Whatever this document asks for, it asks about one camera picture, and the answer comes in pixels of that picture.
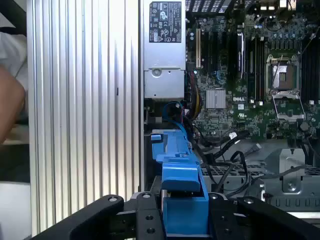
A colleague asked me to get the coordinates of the black wire with white label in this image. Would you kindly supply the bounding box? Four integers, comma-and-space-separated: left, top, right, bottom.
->
197, 131, 251, 161

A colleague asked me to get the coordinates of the white expansion slot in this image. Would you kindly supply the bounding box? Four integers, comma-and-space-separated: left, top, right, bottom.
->
195, 28, 202, 69

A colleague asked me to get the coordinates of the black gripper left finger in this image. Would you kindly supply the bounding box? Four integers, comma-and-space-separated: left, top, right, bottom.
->
31, 191, 166, 240

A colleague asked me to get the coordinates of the metal socket cover frame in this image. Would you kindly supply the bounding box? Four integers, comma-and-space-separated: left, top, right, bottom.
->
271, 91, 306, 122

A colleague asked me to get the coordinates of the thin metal locking lever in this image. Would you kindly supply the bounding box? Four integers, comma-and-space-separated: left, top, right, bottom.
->
298, 29, 320, 57
271, 55, 284, 86

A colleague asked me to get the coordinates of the coloured power wire bundle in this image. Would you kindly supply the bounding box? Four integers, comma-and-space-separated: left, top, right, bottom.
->
184, 69, 202, 120

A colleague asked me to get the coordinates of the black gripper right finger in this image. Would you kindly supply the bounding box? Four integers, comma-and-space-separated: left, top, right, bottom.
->
207, 192, 320, 240

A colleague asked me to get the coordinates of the silver ribbed chipset heatsink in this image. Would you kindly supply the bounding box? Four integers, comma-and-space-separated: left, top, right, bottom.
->
205, 89, 227, 110

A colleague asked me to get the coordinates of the dark grey PC case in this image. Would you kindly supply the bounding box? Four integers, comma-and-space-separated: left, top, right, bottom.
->
138, 0, 320, 221

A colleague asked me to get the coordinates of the person's white shirt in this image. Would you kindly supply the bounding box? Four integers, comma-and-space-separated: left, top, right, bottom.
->
0, 11, 29, 83

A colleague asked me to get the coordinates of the black wire with grey connector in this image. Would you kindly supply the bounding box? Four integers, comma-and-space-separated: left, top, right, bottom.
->
212, 142, 263, 173

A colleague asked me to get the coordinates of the silver power supply unit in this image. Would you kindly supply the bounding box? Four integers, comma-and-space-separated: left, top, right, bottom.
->
143, 0, 187, 100

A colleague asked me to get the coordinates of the CPU socket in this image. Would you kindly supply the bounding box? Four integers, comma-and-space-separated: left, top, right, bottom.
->
266, 53, 301, 92

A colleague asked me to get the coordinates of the blue disk wire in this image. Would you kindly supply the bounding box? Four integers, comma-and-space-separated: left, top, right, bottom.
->
161, 101, 195, 153

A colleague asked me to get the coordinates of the hard disk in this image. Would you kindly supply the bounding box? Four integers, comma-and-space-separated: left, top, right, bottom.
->
150, 129, 210, 238

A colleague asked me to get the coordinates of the green Dell motherboard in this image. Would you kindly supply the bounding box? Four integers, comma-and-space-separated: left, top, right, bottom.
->
186, 9, 320, 148

